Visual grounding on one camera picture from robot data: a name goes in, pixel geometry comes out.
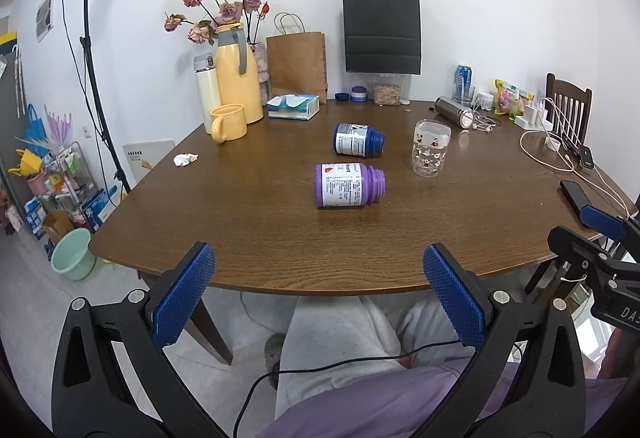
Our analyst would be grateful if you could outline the black paper bag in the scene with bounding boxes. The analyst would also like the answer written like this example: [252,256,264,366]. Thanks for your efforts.
[342,0,422,75]

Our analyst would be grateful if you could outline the steel flask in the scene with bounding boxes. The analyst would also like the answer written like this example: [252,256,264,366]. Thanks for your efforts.
[434,95,476,131]

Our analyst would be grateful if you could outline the person's purple shirt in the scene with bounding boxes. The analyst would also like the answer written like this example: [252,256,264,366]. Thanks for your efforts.
[260,363,631,438]

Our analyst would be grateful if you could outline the brown paper bag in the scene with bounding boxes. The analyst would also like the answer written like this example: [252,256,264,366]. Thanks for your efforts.
[265,12,328,105]

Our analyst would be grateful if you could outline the blue bag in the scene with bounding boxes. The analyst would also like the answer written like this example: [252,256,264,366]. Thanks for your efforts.
[26,104,51,144]

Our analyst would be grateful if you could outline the white thermos bottle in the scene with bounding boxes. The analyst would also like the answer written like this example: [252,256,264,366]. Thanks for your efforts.
[193,53,222,135]

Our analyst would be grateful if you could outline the thin black cable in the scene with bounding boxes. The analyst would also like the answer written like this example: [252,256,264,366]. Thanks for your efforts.
[232,340,468,438]

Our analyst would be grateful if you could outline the patterned flower vase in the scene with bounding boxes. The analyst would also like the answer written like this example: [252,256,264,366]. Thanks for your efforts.
[248,42,273,106]

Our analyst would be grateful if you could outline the person's white trousers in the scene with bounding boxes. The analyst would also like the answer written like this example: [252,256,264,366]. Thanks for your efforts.
[275,295,476,419]

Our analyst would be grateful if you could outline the clear printed glass cup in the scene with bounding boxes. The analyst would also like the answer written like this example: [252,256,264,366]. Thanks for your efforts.
[411,119,452,178]

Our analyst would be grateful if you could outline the blue drink can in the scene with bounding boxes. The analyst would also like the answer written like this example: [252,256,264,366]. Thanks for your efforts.
[455,64,473,101]

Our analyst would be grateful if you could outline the yellow mug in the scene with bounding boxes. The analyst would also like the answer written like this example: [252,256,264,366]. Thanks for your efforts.
[209,103,248,143]

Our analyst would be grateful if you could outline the green plastic basin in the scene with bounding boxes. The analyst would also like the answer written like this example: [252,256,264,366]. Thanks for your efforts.
[51,228,98,282]

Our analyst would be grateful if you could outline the white earphones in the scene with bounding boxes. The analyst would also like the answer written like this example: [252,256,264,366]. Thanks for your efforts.
[470,114,503,133]

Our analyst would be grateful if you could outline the plain clear glass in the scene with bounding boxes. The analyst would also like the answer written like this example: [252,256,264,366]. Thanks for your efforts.
[452,83,476,108]

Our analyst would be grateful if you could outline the purple plastic bottle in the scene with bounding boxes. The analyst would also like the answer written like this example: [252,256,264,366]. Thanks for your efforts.
[314,162,388,210]

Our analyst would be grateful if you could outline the wall paper notice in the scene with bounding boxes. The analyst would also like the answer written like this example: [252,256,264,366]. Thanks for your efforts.
[35,0,55,41]

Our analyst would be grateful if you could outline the tissue box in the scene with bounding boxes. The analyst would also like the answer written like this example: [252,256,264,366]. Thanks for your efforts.
[266,93,321,121]

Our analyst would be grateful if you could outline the dark wooden slatted chair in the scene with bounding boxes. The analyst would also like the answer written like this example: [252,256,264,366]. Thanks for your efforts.
[545,73,593,146]

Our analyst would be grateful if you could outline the white power strip with chargers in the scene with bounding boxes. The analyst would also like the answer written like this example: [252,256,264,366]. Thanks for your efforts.
[515,99,555,131]

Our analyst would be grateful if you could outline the snack packets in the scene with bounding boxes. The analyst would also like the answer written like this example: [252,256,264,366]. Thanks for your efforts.
[494,79,522,116]

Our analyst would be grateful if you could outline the large black phone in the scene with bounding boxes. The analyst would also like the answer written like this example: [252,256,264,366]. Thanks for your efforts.
[560,180,596,225]

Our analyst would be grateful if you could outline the blue plastic bottle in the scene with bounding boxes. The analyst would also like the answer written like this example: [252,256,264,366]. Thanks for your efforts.
[333,122,386,158]

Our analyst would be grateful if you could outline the wooden table leg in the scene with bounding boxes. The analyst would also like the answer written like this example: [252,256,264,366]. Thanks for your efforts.
[136,268,236,366]

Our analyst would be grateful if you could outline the wire storage rack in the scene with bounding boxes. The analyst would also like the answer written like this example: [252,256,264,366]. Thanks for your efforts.
[20,141,101,244]

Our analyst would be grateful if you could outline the blue white tissue packs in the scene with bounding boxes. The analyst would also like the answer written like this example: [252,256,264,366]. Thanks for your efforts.
[80,188,121,231]

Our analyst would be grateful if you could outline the grey slipper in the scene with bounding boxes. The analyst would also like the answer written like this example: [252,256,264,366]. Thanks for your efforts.
[264,332,288,389]

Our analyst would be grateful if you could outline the clear food container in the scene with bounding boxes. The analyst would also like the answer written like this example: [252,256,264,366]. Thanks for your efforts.
[372,74,404,107]

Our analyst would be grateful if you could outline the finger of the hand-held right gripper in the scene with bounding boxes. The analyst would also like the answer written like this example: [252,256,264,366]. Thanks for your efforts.
[581,204,640,242]
[547,226,624,280]

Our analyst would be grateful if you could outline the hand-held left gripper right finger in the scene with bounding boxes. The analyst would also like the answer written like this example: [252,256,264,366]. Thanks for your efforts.
[415,243,587,438]

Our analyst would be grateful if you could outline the flat white box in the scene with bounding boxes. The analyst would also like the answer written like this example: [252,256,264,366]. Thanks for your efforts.
[122,139,177,194]

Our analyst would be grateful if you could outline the small cardboard box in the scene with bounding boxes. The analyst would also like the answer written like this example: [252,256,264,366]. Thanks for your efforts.
[42,210,76,244]

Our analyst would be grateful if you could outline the white charging cables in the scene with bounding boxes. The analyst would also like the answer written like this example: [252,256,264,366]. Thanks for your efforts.
[520,97,637,220]

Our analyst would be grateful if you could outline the green snack packet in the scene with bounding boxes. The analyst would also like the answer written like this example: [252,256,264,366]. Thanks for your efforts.
[510,89,537,121]

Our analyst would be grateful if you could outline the yellow thermos jug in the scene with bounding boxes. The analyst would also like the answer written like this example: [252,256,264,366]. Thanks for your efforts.
[215,22,265,124]

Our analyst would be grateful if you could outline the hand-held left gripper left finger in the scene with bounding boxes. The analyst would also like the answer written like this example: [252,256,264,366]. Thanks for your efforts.
[51,242,236,438]

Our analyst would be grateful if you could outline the black light stand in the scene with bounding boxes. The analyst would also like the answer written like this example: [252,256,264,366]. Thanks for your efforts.
[80,0,133,196]

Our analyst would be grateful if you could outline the purple hangers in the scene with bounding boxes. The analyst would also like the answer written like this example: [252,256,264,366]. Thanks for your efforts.
[44,104,76,154]

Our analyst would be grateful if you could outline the yellow plastic object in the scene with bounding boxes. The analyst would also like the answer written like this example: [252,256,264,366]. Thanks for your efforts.
[7,148,43,179]

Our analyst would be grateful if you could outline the person's right forearm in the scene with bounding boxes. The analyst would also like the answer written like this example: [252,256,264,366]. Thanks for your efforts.
[597,325,640,381]

